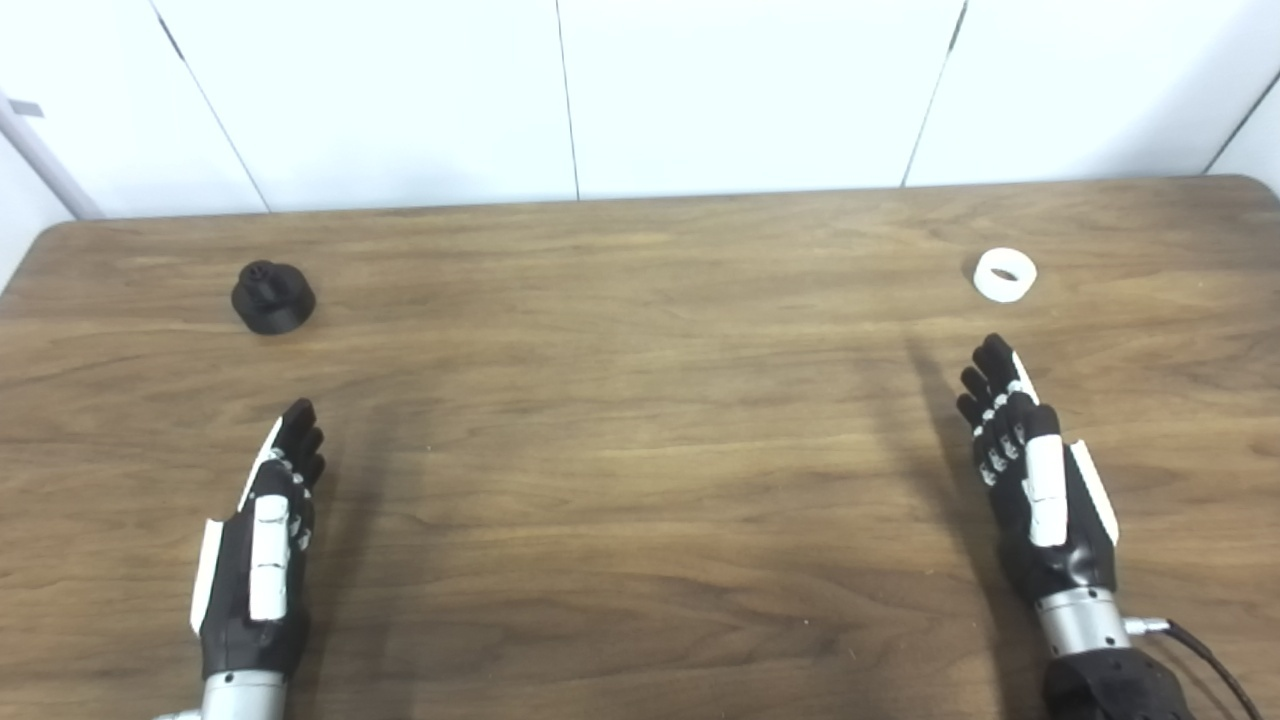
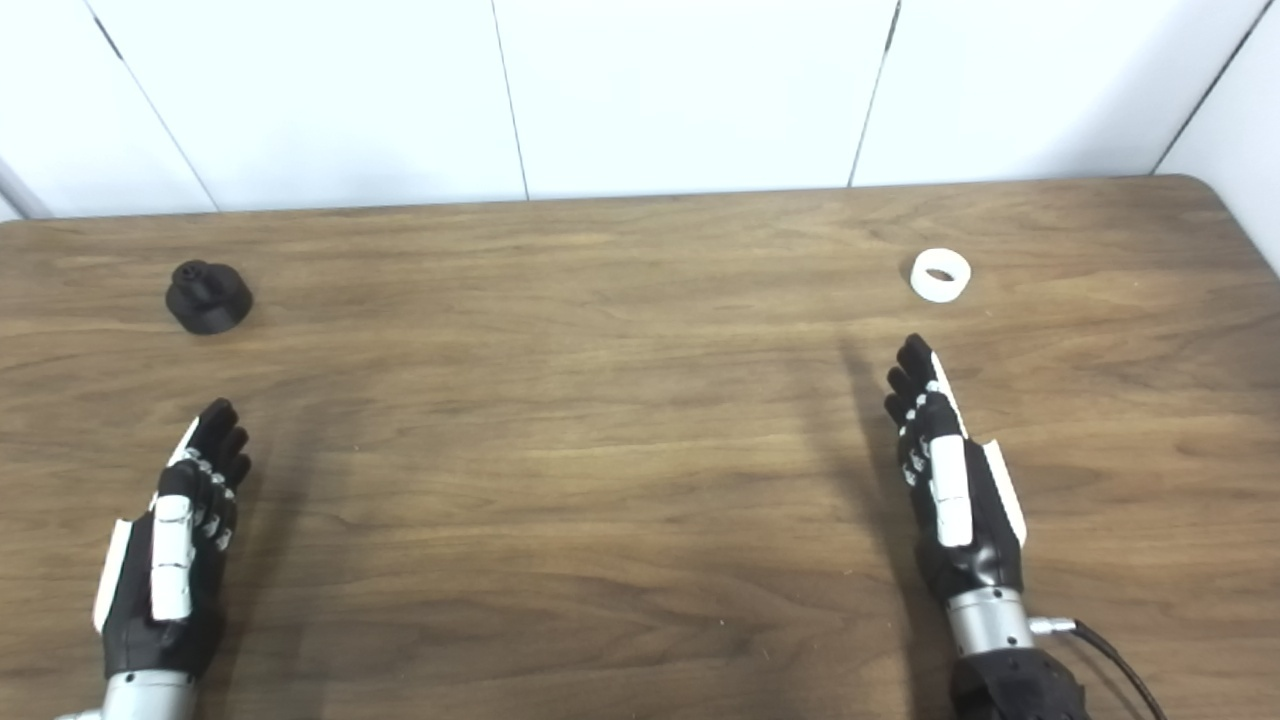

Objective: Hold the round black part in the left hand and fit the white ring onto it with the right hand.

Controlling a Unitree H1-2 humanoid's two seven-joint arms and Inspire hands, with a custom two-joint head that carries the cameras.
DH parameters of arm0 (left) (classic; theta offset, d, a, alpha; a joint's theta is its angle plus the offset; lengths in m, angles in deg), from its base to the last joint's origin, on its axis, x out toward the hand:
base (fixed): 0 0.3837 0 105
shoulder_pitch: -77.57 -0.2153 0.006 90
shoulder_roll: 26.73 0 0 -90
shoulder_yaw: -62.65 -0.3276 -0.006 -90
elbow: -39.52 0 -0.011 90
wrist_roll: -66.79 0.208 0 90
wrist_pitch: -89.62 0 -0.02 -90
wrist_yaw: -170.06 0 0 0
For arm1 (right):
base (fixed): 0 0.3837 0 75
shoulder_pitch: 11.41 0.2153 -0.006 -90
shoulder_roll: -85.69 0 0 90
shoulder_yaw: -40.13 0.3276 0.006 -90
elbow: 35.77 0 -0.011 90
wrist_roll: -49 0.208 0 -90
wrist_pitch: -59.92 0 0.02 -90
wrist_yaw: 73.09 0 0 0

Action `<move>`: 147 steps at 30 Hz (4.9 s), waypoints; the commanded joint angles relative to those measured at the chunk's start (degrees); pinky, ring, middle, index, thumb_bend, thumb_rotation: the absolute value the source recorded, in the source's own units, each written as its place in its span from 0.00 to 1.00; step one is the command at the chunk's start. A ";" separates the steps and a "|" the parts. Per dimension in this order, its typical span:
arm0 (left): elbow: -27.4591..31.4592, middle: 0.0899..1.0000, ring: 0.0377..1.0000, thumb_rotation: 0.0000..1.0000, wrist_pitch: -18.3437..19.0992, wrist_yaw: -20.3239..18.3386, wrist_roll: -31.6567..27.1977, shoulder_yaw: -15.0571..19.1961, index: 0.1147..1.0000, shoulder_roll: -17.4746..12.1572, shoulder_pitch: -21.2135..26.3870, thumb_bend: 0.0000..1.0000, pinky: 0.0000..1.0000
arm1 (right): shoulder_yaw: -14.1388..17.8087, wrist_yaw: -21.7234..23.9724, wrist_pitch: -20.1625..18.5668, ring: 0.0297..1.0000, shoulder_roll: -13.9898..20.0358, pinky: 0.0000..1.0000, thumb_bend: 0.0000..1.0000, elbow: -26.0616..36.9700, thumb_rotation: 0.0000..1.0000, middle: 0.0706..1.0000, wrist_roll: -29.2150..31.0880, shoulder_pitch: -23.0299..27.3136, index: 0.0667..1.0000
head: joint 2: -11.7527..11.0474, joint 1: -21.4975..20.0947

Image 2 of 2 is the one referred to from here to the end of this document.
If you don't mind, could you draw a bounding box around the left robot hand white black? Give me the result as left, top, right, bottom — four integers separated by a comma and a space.
93, 398, 253, 681

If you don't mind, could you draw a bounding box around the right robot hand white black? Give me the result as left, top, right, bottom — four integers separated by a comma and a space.
883, 333, 1029, 606

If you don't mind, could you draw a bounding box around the white ring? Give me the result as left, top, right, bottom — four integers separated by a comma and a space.
910, 248, 973, 304

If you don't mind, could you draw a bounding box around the round black part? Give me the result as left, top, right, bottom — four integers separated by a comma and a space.
165, 260, 254, 335

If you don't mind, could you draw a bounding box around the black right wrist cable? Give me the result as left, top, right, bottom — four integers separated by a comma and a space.
1030, 617, 1167, 720

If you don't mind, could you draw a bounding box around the grey wall corner post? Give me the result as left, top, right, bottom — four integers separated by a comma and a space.
0, 155, 53, 220

